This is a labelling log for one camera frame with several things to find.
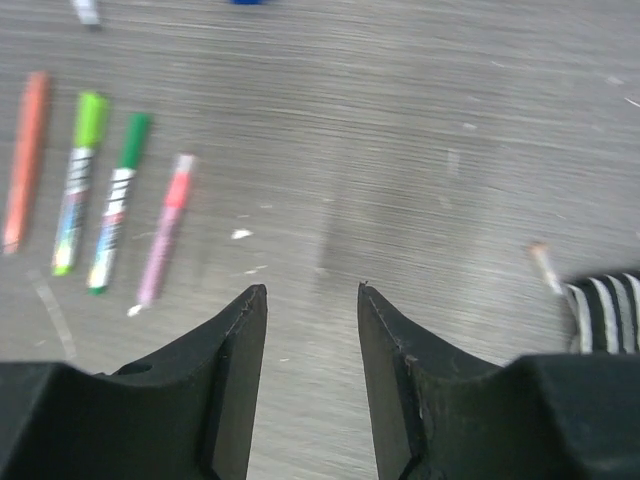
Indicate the white marker lime end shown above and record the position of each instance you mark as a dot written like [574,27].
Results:
[87,136]

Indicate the blue pen cap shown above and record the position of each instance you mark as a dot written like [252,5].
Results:
[248,2]

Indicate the white marker blue end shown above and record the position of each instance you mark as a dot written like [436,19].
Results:
[87,13]

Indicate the orange slim pen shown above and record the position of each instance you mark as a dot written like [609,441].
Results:
[31,123]

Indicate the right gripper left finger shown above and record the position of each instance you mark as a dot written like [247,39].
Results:
[185,411]

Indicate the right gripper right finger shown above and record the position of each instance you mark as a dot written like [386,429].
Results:
[438,412]

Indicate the white marker green end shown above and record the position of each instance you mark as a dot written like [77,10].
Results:
[116,203]

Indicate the pink highlighter pen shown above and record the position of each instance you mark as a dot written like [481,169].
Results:
[173,207]

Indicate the striped black white cloth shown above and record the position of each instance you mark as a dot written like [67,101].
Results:
[606,311]

